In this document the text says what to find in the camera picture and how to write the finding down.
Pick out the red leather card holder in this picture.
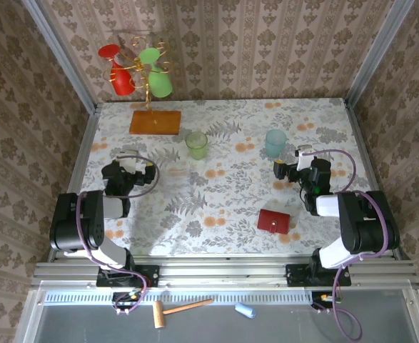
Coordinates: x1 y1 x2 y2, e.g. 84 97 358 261
257 209 291 235

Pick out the blue plastic tumbler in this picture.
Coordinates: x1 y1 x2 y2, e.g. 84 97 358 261
264 129 288 159

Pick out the green plastic tumbler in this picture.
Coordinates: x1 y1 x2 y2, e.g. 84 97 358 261
185 131 209 161

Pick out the green wine glass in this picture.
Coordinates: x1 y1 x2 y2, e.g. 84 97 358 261
138 47 173 99

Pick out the red wine glass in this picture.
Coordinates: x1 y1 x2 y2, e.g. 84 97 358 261
98 44 137 96

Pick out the black connector box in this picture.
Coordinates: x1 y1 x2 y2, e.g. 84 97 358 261
311 291 343 311
111 291 143 311

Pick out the wooden mallet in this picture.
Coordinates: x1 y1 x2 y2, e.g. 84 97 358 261
153 299 213 329

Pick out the light blue plastic cap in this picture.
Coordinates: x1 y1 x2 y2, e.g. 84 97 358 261
234 302 257 319

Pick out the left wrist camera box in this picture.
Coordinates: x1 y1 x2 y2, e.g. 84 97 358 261
117 149 139 173

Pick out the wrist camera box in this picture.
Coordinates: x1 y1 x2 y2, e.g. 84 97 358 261
117 149 139 173
294 144 315 172

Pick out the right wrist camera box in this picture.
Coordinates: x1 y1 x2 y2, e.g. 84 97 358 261
294 144 315 172

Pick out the aluminium side rail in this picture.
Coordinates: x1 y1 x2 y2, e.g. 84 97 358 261
343 98 410 261
48 103 101 262

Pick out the gold wire rack, wooden base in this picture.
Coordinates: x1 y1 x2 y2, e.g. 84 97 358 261
103 35 182 136

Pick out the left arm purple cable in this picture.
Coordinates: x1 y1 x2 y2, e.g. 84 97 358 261
75 153 160 315

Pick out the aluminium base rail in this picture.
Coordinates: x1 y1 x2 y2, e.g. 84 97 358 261
30 259 419 289

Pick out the aluminium corner post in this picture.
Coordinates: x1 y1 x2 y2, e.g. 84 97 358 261
344 0 415 108
21 0 99 114

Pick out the slotted grey cable duct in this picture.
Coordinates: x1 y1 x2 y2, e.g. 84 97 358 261
43 289 315 307

